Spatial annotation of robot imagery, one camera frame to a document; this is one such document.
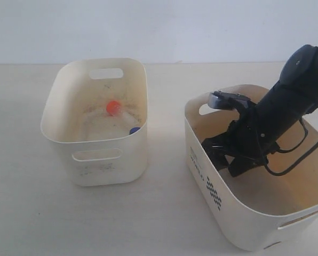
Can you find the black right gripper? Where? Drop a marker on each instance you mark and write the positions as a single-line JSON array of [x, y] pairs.
[[246, 143]]

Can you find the blue capped tube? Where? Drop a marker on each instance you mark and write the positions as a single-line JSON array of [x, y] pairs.
[[133, 130]]

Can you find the orange capped tube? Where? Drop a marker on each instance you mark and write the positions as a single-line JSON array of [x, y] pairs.
[[116, 109]]

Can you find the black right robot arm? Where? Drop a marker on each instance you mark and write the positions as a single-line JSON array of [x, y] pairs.
[[295, 94]]

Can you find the cream plastic bin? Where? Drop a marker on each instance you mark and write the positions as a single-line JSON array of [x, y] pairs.
[[256, 209], [94, 147]]

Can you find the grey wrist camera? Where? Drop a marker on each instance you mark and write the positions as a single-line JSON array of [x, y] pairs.
[[227, 101]]

